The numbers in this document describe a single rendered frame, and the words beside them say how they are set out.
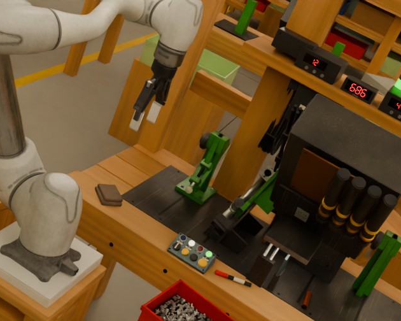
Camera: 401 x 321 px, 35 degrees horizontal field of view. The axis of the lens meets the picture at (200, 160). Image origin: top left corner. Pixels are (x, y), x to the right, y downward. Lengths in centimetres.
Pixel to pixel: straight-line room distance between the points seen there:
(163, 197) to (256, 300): 58
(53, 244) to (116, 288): 154
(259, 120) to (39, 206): 107
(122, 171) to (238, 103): 56
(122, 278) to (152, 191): 108
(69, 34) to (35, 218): 56
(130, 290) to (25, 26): 217
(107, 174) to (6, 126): 77
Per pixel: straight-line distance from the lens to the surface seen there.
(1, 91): 178
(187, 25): 187
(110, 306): 332
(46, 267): 196
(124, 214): 231
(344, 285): 255
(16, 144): 191
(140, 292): 346
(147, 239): 224
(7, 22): 149
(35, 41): 153
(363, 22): 917
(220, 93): 272
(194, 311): 206
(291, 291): 234
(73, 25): 160
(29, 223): 190
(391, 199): 183
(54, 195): 184
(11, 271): 196
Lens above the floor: 214
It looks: 25 degrees down
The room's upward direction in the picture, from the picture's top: 24 degrees clockwise
